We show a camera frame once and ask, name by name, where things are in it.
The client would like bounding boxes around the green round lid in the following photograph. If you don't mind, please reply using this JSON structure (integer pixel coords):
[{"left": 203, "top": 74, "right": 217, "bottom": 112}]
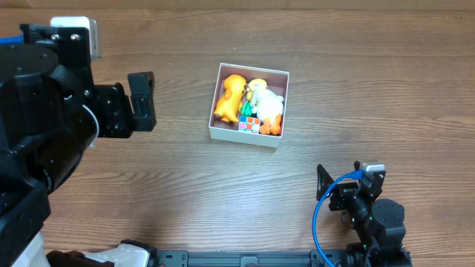
[{"left": 240, "top": 101, "right": 253, "bottom": 116}]

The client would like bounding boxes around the blue left cable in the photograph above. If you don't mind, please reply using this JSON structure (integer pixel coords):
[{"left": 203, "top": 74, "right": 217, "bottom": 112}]
[{"left": 0, "top": 34, "right": 24, "bottom": 45}]

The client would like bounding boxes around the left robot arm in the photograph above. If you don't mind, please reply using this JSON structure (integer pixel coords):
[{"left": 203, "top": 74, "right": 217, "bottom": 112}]
[{"left": 1, "top": 24, "right": 159, "bottom": 266}]

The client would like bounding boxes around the orange dinosaur toy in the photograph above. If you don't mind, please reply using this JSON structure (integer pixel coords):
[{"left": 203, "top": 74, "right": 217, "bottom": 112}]
[{"left": 214, "top": 74, "right": 247, "bottom": 123}]

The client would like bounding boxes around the blue right cable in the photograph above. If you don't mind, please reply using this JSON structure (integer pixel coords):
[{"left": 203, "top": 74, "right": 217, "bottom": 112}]
[{"left": 312, "top": 170, "right": 365, "bottom": 267}]

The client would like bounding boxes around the multicoloured puzzle cube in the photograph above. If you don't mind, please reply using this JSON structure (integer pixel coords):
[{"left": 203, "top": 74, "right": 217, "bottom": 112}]
[{"left": 238, "top": 116, "right": 261, "bottom": 134}]

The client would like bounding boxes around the blue cable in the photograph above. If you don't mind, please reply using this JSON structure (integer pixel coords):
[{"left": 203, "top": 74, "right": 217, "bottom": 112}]
[
  {"left": 0, "top": 34, "right": 24, "bottom": 45},
  {"left": 312, "top": 170, "right": 365, "bottom": 267}
]

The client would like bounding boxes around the white cardboard box maroon inside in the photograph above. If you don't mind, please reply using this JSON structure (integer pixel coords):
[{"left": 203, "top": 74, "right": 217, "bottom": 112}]
[{"left": 209, "top": 63, "right": 289, "bottom": 148}]

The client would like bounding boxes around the white plush duck toy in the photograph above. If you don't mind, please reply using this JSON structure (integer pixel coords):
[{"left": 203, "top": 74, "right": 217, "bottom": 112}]
[{"left": 251, "top": 89, "right": 284, "bottom": 136}]

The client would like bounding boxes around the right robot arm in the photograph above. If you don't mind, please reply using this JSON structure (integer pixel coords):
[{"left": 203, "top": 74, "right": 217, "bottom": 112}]
[{"left": 312, "top": 161, "right": 412, "bottom": 267}]

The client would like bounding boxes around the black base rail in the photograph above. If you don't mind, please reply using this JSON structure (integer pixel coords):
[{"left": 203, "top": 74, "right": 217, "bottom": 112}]
[{"left": 84, "top": 239, "right": 413, "bottom": 267}]

